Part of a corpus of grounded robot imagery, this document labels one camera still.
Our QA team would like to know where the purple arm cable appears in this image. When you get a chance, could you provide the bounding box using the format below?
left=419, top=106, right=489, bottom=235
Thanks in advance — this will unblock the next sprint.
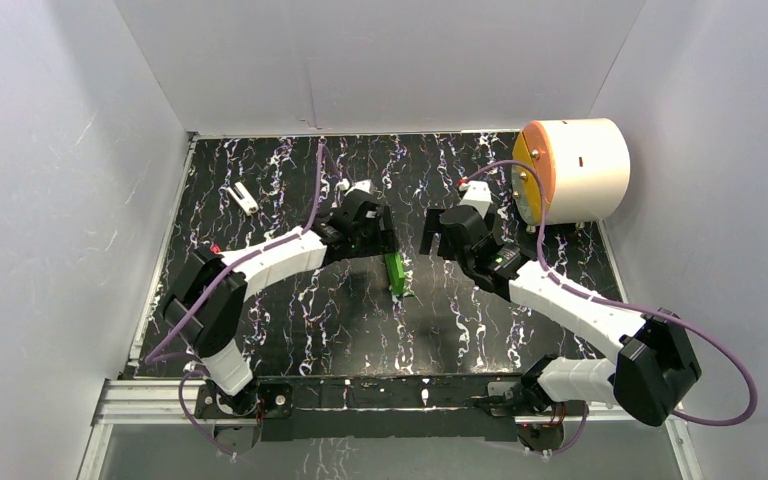
left=460, top=160, right=759, bottom=458
left=144, top=140, right=352, bottom=458

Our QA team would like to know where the white cylinder with coloured face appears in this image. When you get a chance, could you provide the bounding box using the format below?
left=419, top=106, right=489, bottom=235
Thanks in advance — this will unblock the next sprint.
left=510, top=118, right=630, bottom=226

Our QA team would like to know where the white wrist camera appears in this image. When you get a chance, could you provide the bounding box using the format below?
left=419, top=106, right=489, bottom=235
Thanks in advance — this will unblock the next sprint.
left=336, top=178, right=375, bottom=194
left=458, top=179, right=493, bottom=219

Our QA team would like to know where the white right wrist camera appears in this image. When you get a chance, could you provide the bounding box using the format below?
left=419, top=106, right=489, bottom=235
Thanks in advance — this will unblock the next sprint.
left=458, top=179, right=493, bottom=219

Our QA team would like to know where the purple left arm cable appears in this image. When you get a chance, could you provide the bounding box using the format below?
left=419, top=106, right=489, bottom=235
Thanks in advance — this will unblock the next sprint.
left=144, top=140, right=352, bottom=458

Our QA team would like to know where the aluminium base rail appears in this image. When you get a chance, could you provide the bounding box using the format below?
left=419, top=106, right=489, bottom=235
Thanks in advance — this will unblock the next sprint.
left=91, top=374, right=689, bottom=427

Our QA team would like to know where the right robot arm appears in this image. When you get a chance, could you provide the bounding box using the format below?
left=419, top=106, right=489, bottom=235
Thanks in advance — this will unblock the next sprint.
left=419, top=205, right=702, bottom=426

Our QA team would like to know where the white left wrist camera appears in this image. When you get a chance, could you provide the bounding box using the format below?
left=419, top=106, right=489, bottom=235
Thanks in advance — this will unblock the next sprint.
left=336, top=178, right=375, bottom=194

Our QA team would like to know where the small white plastic clip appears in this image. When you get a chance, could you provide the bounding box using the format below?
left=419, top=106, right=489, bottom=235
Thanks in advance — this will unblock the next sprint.
left=228, top=182, right=259, bottom=216

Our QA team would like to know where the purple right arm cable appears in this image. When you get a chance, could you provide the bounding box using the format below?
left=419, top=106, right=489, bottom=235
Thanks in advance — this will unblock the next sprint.
left=460, top=160, right=759, bottom=458

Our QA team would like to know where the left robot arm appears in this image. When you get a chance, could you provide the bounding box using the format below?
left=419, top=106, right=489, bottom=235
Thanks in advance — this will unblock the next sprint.
left=159, top=187, right=399, bottom=416

